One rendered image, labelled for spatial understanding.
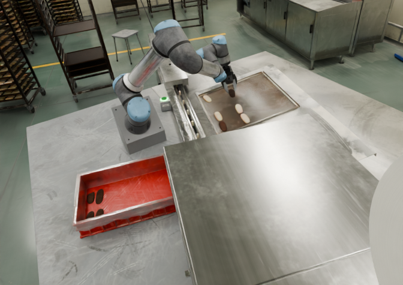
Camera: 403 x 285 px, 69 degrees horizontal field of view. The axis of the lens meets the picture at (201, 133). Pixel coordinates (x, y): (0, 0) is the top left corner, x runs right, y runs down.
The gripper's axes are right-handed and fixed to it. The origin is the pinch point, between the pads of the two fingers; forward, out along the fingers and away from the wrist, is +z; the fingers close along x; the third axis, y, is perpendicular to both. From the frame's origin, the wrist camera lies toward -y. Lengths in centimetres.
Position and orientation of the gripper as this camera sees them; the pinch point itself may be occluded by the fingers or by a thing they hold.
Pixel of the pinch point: (231, 91)
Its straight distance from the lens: 187.1
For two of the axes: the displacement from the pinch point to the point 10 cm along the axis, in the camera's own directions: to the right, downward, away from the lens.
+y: -1.0, -6.1, 7.9
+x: -9.6, 2.7, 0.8
